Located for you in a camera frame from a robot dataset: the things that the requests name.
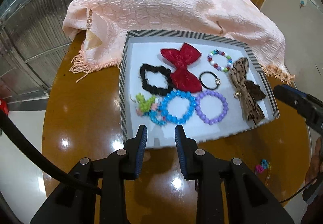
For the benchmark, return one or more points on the striped shallow box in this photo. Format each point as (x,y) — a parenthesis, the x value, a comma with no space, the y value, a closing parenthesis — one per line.
(146,52)

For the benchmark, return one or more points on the pink fringed blanket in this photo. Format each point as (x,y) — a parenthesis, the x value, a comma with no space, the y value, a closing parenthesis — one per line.
(164,6)

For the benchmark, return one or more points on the red hair bow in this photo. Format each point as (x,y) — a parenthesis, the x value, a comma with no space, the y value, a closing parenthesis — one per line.
(184,72)

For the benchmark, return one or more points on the dark scrunchie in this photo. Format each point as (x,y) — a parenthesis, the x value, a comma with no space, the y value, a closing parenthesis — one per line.
(146,72)

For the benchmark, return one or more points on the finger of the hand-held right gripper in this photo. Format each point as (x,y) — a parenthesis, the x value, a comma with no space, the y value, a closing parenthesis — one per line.
(285,93)

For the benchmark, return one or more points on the small blue wall sticker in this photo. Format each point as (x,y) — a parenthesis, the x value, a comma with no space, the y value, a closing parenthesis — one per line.
(302,2)

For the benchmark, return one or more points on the red object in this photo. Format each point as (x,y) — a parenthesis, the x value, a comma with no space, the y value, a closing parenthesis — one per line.
(3,107)

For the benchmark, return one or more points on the green beaded ornament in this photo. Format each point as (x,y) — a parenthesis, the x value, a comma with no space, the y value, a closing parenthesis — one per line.
(142,101)

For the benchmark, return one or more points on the leopard print hair bow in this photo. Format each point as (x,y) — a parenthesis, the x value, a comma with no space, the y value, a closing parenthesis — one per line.
(248,105)

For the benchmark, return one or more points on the person's right hand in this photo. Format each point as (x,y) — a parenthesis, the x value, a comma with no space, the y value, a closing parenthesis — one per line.
(315,163)

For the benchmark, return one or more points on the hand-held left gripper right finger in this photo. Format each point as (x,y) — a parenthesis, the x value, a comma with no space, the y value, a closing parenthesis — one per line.
(179,143)

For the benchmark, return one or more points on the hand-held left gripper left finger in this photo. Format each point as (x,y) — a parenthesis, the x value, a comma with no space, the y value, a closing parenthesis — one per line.
(142,143)

